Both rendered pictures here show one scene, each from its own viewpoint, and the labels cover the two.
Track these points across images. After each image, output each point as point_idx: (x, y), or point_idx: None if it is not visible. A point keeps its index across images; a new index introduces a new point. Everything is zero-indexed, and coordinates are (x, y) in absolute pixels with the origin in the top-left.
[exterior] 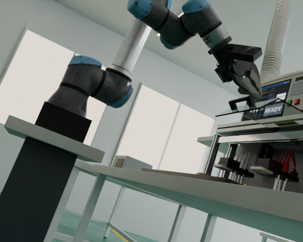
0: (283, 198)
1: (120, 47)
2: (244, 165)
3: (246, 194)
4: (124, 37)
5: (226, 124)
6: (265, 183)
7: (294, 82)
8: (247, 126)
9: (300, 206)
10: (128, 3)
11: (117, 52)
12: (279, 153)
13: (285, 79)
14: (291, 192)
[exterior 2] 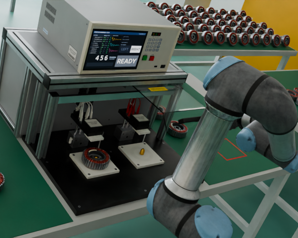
0: (244, 181)
1: (208, 167)
2: (78, 109)
3: (229, 186)
4: (214, 155)
5: (68, 80)
6: (80, 107)
7: (150, 36)
8: (105, 83)
9: (249, 181)
10: (295, 168)
11: (202, 174)
12: (133, 102)
13: (141, 29)
14: (247, 178)
